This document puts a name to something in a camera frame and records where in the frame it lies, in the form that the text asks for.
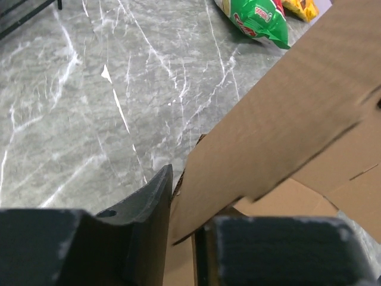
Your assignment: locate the green Chuba chips bag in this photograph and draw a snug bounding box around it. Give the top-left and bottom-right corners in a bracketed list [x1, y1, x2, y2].
[215, 0, 290, 49]

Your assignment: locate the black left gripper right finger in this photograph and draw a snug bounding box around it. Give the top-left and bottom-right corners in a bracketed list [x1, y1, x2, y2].
[195, 216, 374, 285]

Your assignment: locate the cardboard box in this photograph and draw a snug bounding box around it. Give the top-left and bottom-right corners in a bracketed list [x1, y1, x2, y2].
[164, 1, 380, 285]

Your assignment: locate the black wire rack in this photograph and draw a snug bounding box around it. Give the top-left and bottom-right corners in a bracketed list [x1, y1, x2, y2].
[1, 0, 63, 39]

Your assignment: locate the yellow Lays chips bag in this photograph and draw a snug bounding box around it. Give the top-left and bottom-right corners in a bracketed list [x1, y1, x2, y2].
[281, 0, 319, 23]

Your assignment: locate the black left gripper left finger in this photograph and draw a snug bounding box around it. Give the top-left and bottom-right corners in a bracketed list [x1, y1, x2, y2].
[1, 165, 173, 285]

